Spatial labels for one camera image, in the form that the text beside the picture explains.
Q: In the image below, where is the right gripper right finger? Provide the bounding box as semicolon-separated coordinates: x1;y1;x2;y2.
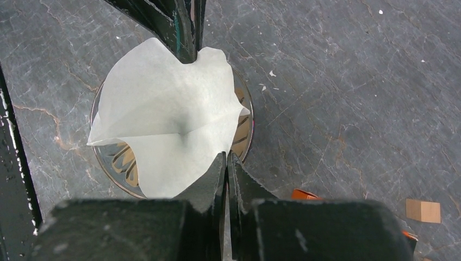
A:
227;153;414;260

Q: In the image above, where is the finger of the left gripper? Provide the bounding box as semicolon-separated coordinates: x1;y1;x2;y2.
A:
189;0;207;51
107;0;197;64

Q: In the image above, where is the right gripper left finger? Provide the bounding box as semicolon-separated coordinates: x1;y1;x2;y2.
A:
30;152;227;260

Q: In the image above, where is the white paper coffee filter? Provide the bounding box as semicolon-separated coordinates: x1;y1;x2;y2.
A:
88;38;249;198

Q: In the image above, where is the coffee filter box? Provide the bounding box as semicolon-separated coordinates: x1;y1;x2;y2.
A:
291;189;418;243

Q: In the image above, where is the small wooden cube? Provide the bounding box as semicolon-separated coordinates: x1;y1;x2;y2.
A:
406;198;441;223

